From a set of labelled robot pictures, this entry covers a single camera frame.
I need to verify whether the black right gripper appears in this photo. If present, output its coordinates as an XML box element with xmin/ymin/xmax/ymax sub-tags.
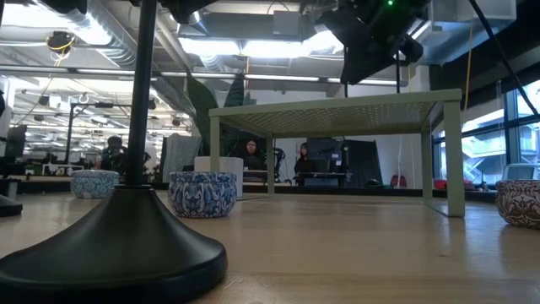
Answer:
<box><xmin>316</xmin><ymin>0</ymin><xmax>431</xmax><ymax>85</ymax></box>

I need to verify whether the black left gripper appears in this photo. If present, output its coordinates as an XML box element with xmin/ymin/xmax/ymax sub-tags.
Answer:
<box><xmin>162</xmin><ymin>0</ymin><xmax>217</xmax><ymax>25</ymax></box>

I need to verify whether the light blue candle tin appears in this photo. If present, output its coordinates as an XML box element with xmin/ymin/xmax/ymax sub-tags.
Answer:
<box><xmin>69</xmin><ymin>169</ymin><xmax>121</xmax><ymax>200</ymax></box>

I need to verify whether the brown patterned candle tin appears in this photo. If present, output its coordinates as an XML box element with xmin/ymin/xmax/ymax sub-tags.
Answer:
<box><xmin>494</xmin><ymin>179</ymin><xmax>540</xmax><ymax>231</ymax></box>

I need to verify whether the green perforated metal shelf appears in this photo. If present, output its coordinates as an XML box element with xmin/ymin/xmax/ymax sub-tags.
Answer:
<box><xmin>208</xmin><ymin>88</ymin><xmax>467</xmax><ymax>219</ymax></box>

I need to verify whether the fluorescent ceiling light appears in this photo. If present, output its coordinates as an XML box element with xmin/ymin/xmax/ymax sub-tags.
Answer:
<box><xmin>176</xmin><ymin>36</ymin><xmax>351</xmax><ymax>60</ymax></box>

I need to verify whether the black standing panel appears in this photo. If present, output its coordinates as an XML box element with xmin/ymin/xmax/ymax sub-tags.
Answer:
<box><xmin>341</xmin><ymin>138</ymin><xmax>383</xmax><ymax>189</ymax></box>

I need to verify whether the dark computer monitor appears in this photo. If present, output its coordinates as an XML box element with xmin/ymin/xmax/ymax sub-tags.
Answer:
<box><xmin>306</xmin><ymin>137</ymin><xmax>343</xmax><ymax>164</ymax></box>

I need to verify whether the person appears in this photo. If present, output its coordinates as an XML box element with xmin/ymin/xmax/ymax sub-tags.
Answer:
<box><xmin>294</xmin><ymin>142</ymin><xmax>316</xmax><ymax>176</ymax></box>
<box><xmin>94</xmin><ymin>134</ymin><xmax>127</xmax><ymax>176</ymax></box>
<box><xmin>240</xmin><ymin>138</ymin><xmax>267</xmax><ymax>172</ymax></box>

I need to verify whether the grey fabric covered chair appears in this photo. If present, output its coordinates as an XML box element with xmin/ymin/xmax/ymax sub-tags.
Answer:
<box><xmin>159</xmin><ymin>133</ymin><xmax>203</xmax><ymax>183</ymax></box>

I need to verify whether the dark background desk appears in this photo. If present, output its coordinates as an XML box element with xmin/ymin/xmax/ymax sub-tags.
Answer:
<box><xmin>294</xmin><ymin>171</ymin><xmax>351</xmax><ymax>187</ymax></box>

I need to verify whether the green plant in white pot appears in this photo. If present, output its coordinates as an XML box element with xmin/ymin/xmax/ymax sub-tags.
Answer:
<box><xmin>185</xmin><ymin>69</ymin><xmax>254</xmax><ymax>198</ymax></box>

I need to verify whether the white office chair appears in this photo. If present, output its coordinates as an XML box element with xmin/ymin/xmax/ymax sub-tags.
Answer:
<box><xmin>500</xmin><ymin>162</ymin><xmax>540</xmax><ymax>182</ymax></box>

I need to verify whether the black computer monitor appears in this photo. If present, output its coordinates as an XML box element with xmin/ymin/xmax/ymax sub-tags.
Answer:
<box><xmin>3</xmin><ymin>124</ymin><xmax>29</xmax><ymax>160</ymax></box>

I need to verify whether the yellow hanging cable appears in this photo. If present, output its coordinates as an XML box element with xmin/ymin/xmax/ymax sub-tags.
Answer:
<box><xmin>462</xmin><ymin>24</ymin><xmax>473</xmax><ymax>113</ymax></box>

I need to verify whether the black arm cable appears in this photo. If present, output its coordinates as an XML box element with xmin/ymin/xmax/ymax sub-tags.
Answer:
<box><xmin>467</xmin><ymin>0</ymin><xmax>540</xmax><ymax>116</ymax></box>

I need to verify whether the black metal stand frame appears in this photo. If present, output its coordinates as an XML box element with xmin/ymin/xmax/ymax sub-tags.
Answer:
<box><xmin>64</xmin><ymin>102</ymin><xmax>136</xmax><ymax>166</ymax></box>

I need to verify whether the yellow ceiling cable coil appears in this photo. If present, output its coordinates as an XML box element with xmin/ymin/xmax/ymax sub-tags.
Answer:
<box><xmin>45</xmin><ymin>30</ymin><xmax>77</xmax><ymax>56</ymax></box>

